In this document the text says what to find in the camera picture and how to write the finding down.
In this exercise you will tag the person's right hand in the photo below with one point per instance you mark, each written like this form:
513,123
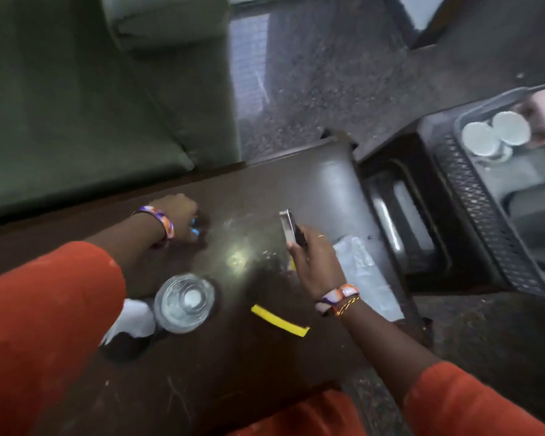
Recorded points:
315,267

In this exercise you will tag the person's left hand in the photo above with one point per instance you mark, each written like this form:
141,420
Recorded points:
175,213

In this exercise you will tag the person's right thumb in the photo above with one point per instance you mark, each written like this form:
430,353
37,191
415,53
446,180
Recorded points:
293,255

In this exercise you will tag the person's left fingers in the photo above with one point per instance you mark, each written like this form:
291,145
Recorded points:
191,217

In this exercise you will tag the small blue object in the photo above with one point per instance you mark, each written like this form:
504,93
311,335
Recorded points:
194,229

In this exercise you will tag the silver smartphone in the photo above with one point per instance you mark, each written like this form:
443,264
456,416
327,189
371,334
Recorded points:
289,226

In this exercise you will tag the person's left forearm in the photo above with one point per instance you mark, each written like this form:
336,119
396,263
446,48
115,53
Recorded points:
127,240

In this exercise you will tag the person's right forearm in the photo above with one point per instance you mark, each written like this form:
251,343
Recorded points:
386,345

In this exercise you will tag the yellow paper strip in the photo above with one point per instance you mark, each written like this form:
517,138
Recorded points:
279,321

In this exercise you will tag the clear plastic wrapper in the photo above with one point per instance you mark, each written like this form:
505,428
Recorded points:
368,276

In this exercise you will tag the clear glass of water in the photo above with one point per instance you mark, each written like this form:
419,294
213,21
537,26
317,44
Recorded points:
184,303

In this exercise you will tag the white crumpled tissue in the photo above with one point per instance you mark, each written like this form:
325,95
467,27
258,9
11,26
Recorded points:
129,320

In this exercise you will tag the green sofa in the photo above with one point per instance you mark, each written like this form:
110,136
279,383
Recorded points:
91,99

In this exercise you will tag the orange long-sleeved top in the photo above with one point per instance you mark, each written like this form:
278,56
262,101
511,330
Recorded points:
41,340

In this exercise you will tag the grey plastic basket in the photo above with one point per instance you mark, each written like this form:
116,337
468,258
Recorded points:
495,199

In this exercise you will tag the pink packet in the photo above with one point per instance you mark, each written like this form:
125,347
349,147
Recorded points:
544,114

